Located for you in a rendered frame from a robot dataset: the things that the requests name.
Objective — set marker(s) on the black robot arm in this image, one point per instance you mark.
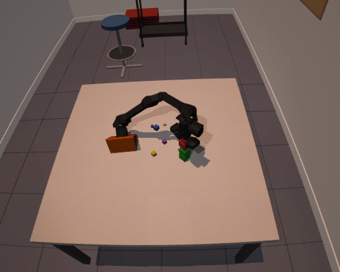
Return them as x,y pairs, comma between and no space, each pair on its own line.
185,120

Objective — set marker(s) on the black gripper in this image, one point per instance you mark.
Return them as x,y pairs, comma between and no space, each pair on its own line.
192,142

